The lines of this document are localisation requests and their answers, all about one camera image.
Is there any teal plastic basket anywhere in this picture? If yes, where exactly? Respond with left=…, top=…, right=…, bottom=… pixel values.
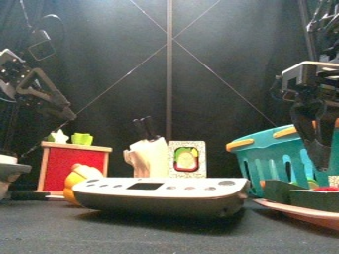
left=226, top=123, right=339, bottom=198

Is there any black toy knife handle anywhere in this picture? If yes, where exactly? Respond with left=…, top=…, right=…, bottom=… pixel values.
left=143, top=115, right=162, bottom=141
left=131, top=118, right=150, bottom=142

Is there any green toy vegetable piece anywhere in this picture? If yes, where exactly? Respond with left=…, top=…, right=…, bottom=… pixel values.
left=71, top=132, right=95, bottom=147

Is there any red wooden toy box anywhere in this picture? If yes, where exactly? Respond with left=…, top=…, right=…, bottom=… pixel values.
left=36, top=141, right=114, bottom=196

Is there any pink plate with food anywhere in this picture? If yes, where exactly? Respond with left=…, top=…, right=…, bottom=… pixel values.
left=252, top=197, right=339, bottom=232

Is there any white kitchen scale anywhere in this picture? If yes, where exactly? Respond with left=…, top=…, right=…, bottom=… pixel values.
left=72, top=177, right=252, bottom=217

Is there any yellow orange toy pepper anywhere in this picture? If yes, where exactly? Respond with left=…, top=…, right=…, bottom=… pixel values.
left=63, top=163, right=106, bottom=206

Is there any white green star toy piece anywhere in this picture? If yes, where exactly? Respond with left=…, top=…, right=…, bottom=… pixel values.
left=47, top=128, right=72, bottom=145

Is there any white wooden knife block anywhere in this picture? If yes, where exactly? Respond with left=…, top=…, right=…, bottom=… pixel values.
left=122, top=136, right=171, bottom=179

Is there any dark green toy block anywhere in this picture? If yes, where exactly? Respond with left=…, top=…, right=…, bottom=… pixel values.
left=288, top=189, right=339, bottom=213
left=263, top=179, right=307, bottom=205

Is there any white sushi roll piece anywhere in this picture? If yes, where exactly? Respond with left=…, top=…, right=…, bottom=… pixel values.
left=167, top=140, right=208, bottom=179

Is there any vertical metal frame pole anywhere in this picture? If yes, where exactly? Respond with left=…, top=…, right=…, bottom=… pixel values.
left=166, top=0, right=174, bottom=134

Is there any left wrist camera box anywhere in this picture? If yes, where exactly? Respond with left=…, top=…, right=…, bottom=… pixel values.
left=24, top=29, right=59, bottom=63

